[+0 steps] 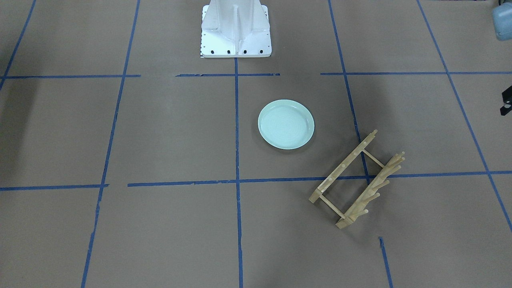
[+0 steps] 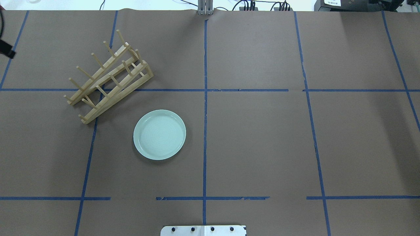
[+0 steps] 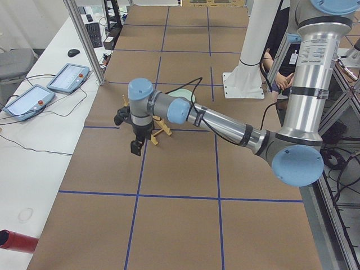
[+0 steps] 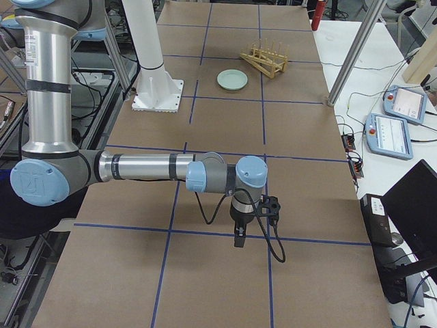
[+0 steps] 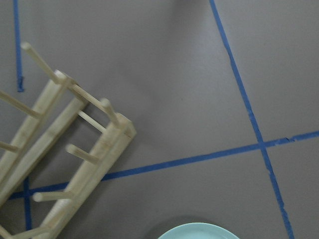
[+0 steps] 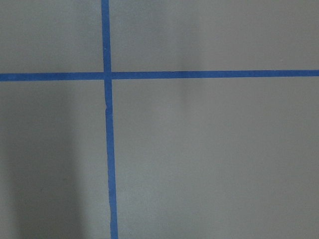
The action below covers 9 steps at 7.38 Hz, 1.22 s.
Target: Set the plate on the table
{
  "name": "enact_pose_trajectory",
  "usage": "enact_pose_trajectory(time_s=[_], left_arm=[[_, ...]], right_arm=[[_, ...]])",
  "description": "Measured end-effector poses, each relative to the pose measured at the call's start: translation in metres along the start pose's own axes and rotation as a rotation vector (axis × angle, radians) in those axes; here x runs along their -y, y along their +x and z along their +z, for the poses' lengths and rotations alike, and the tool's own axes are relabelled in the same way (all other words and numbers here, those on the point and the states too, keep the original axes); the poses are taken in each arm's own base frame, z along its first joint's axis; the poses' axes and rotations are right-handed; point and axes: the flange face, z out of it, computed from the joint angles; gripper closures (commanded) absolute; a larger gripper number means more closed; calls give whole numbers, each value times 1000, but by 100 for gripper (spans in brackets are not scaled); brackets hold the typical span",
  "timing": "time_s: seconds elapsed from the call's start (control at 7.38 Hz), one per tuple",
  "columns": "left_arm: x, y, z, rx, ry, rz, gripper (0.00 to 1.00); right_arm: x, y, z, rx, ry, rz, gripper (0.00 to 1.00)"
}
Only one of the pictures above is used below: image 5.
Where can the mint green plate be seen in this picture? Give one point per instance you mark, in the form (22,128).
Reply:
(198,231)

